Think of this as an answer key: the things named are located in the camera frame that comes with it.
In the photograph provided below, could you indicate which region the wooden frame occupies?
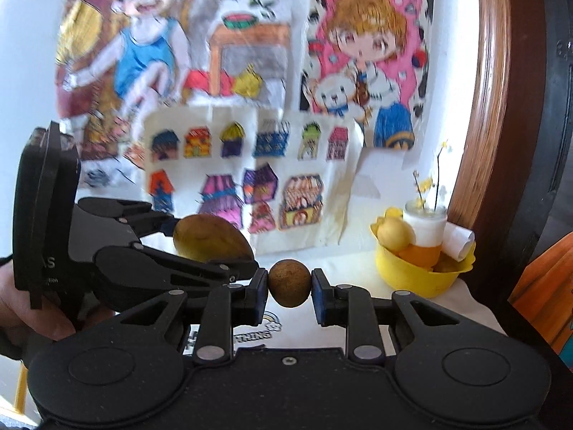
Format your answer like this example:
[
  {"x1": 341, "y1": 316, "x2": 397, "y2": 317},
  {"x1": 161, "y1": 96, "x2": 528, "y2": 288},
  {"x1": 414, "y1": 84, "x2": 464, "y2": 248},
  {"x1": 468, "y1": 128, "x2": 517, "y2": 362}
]
[{"x1": 448, "y1": 0, "x2": 515, "y2": 234}]

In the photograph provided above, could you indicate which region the boy with fan drawing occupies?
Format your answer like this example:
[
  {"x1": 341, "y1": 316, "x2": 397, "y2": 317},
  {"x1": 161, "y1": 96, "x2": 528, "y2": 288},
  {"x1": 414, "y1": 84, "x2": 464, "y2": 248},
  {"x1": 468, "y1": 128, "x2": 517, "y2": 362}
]
[{"x1": 54, "y1": 0, "x2": 298, "y2": 189}]

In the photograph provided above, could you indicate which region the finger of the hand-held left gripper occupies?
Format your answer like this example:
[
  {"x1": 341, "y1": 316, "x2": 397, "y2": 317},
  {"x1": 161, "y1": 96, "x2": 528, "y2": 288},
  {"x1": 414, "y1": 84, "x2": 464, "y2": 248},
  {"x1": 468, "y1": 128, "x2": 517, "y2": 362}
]
[
  {"x1": 77, "y1": 197, "x2": 180, "y2": 239},
  {"x1": 93, "y1": 244, "x2": 261, "y2": 298}
]

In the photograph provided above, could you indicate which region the person's left hand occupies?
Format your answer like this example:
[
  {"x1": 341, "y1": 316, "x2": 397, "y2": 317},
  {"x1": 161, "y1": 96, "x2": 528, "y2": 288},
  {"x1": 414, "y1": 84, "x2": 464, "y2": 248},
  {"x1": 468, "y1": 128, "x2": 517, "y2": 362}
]
[{"x1": 0, "y1": 255, "x2": 78, "y2": 350}]

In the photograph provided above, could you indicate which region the small yellow pear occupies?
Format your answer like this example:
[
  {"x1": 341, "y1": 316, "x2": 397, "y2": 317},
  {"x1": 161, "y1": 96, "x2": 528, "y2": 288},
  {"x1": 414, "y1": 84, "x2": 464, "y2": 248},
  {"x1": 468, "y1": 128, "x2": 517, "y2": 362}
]
[{"x1": 172, "y1": 214, "x2": 255, "y2": 264}]

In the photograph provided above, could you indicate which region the colourful houses drawing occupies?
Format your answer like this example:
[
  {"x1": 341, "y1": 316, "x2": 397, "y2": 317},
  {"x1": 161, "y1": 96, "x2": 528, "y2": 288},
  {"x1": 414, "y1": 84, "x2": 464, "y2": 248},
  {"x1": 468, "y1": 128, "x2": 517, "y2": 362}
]
[{"x1": 143, "y1": 105, "x2": 365, "y2": 252}]

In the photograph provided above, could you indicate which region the white paper roll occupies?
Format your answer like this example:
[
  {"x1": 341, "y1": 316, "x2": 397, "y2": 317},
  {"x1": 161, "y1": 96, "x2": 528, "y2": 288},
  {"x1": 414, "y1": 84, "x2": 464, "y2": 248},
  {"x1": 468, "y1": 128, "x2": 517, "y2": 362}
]
[{"x1": 441, "y1": 224, "x2": 478, "y2": 261}]

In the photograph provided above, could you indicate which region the orange cup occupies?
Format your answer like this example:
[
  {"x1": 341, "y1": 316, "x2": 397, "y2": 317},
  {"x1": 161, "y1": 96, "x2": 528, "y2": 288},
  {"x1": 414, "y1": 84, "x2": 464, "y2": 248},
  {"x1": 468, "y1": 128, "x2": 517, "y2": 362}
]
[{"x1": 398, "y1": 243, "x2": 442, "y2": 272}]

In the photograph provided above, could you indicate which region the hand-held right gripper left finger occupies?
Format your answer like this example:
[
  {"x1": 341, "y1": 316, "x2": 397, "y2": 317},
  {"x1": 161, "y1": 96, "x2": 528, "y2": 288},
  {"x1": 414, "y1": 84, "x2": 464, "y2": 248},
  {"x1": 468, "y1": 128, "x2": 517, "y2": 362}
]
[{"x1": 119, "y1": 268, "x2": 270, "y2": 361}]

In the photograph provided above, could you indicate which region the orange dress girl poster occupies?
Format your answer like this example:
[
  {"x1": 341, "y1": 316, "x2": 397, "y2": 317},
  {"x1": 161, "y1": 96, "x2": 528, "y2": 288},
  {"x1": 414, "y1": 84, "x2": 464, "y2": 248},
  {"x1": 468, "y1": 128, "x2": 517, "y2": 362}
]
[{"x1": 508, "y1": 233, "x2": 573, "y2": 355}]

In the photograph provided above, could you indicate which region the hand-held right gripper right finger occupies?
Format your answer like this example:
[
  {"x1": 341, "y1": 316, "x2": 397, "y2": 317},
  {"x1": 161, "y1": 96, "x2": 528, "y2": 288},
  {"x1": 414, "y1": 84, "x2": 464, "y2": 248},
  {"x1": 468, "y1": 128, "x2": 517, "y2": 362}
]
[{"x1": 311, "y1": 268, "x2": 462, "y2": 361}]

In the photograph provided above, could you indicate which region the brown longan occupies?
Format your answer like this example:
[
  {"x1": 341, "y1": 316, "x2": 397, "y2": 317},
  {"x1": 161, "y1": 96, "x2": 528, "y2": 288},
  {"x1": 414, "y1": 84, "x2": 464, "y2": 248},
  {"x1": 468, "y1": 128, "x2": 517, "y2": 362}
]
[{"x1": 268, "y1": 260, "x2": 312, "y2": 308}]

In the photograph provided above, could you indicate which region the yellow plastic bowl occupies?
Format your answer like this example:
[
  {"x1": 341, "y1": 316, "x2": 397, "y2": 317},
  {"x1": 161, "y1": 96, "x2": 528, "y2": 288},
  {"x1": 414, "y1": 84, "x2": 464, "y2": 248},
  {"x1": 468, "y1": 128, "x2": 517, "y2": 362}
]
[{"x1": 370, "y1": 208, "x2": 475, "y2": 299}]

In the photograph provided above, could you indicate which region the white jar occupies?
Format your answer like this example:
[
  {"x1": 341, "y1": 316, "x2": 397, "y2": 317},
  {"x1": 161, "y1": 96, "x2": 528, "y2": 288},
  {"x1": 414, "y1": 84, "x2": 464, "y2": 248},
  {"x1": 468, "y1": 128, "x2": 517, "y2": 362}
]
[{"x1": 404, "y1": 201, "x2": 448, "y2": 248}]

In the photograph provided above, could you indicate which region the girl with bear drawing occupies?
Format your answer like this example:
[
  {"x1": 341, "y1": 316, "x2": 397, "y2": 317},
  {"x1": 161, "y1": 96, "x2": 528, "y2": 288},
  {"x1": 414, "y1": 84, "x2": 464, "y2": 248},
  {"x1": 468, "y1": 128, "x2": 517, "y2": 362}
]
[{"x1": 300, "y1": 0, "x2": 437, "y2": 153}]

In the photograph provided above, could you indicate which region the black poster frame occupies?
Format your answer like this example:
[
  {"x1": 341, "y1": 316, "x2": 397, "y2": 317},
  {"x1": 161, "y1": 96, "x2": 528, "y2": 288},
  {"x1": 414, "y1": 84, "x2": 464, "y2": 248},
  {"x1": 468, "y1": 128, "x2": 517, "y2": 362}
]
[{"x1": 470, "y1": 0, "x2": 573, "y2": 305}]

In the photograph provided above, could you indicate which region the yellow flower sprig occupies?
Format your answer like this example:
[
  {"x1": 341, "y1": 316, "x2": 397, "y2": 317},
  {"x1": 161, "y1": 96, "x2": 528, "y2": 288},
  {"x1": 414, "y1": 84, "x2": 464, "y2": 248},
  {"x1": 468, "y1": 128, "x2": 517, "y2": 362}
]
[{"x1": 412, "y1": 141, "x2": 451, "y2": 211}]

